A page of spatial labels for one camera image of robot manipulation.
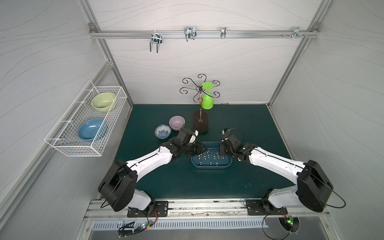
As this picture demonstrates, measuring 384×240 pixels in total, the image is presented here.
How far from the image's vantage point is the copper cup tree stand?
0.84m

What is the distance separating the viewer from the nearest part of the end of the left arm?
0.64m

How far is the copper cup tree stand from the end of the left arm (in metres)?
0.11
